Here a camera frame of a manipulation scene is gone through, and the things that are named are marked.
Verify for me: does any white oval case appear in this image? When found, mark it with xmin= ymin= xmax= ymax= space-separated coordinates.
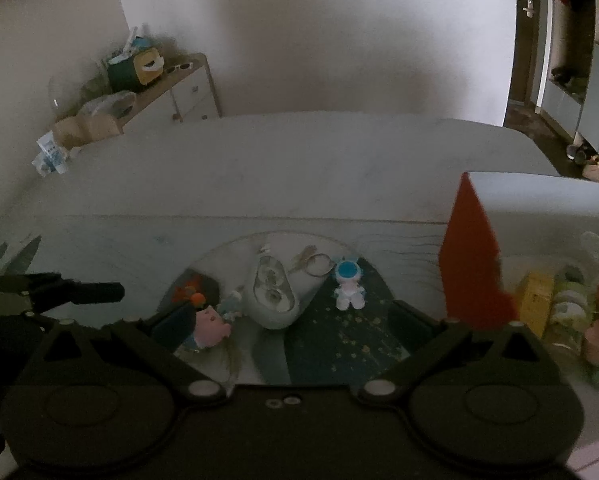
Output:
xmin=242 ymin=254 xmax=301 ymax=331

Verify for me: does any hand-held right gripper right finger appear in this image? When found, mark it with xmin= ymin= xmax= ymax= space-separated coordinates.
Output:
xmin=356 ymin=300 xmax=556 ymax=407

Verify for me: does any small pale blue toy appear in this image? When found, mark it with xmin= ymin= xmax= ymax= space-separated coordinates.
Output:
xmin=218 ymin=289 xmax=246 ymax=322

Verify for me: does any red cardboard box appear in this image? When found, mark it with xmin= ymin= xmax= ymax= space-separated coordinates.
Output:
xmin=438 ymin=172 xmax=599 ymax=391

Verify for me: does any dark wooden door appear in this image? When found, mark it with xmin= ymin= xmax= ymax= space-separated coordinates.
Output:
xmin=508 ymin=0 xmax=551 ymax=112

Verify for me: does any metal key ring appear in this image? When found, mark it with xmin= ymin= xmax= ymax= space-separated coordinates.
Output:
xmin=288 ymin=245 xmax=335 ymax=279

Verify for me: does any small orange toy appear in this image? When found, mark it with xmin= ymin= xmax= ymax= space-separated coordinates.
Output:
xmin=173 ymin=284 xmax=206 ymax=307

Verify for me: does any brown cardboard box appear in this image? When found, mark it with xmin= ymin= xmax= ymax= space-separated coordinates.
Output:
xmin=53 ymin=112 xmax=125 ymax=149

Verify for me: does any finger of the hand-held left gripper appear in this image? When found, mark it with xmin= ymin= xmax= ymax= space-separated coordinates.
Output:
xmin=0 ymin=233 xmax=43 ymax=277
xmin=29 ymin=282 xmax=126 ymax=307

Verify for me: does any white blue packet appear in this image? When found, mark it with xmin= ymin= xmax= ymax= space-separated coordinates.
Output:
xmin=32 ymin=132 xmax=71 ymax=177

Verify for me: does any pink pig toy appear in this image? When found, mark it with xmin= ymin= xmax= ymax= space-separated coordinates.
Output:
xmin=181 ymin=307 xmax=232 ymax=354

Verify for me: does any yellow wooden block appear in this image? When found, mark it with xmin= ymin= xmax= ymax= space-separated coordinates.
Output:
xmin=516 ymin=270 xmax=556 ymax=337

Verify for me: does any white astronaut figurine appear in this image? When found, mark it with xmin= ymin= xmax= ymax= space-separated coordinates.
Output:
xmin=333 ymin=258 xmax=365 ymax=311

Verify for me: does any dark round printed mat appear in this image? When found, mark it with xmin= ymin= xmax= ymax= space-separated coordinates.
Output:
xmin=168 ymin=231 xmax=411 ymax=387

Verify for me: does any white wooden dresser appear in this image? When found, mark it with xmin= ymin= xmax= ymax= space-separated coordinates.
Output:
xmin=118 ymin=52 xmax=223 ymax=124

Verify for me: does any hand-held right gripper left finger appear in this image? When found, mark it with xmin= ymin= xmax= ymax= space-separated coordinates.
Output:
xmin=33 ymin=301 xmax=228 ymax=407

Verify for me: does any green tissue box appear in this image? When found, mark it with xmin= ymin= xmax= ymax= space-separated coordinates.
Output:
xmin=106 ymin=48 xmax=163 ymax=94

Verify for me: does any clear plastic bag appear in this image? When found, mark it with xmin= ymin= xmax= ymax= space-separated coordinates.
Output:
xmin=78 ymin=90 xmax=138 ymax=122

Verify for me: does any grey wall cabinet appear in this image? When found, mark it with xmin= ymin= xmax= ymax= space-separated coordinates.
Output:
xmin=541 ymin=0 xmax=599 ymax=184

